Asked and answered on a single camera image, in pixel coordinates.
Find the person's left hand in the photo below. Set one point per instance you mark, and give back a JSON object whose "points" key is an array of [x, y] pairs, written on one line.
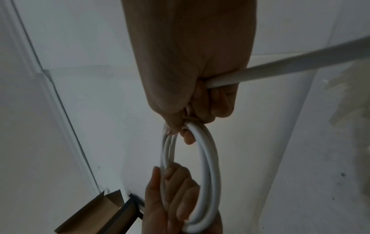
{"points": [[176, 196]]}

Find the person's right hand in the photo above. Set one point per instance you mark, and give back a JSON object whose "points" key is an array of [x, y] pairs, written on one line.
{"points": [[190, 50]]}

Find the black metal shelf rack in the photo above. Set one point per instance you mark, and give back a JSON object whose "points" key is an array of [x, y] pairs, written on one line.
{"points": [[124, 217]]}

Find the open brown cardboard box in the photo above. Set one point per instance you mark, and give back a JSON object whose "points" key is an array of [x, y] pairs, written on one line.
{"points": [[92, 212]]}

